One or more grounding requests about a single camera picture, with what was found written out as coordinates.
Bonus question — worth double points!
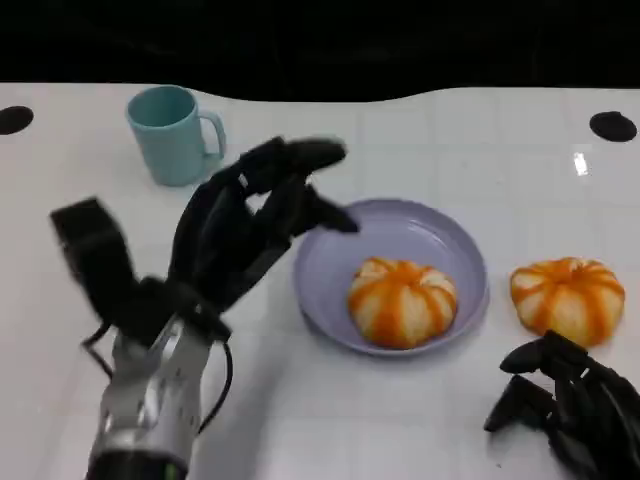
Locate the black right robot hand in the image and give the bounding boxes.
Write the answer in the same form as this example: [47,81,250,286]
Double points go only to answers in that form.
[483,328,640,480]

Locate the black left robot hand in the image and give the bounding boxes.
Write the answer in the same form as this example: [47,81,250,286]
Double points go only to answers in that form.
[167,135,361,321]

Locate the orange and white bread roll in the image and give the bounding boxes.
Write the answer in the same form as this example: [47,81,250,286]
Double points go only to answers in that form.
[347,256,459,350]
[509,257,626,349]

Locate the pale green mug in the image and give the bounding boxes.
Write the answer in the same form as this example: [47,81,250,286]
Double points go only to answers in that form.
[124,85,227,188]

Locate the lilac plate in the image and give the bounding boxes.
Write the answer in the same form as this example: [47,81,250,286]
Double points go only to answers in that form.
[292,198,490,357]

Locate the black round table grommet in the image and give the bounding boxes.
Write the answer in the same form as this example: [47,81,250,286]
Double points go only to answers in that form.
[0,105,35,135]
[589,110,639,143]

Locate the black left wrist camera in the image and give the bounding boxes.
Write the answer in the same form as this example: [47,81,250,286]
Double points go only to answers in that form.
[48,197,151,346]

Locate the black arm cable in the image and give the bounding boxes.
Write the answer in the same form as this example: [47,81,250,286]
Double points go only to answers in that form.
[81,322,115,381]
[198,335,236,435]

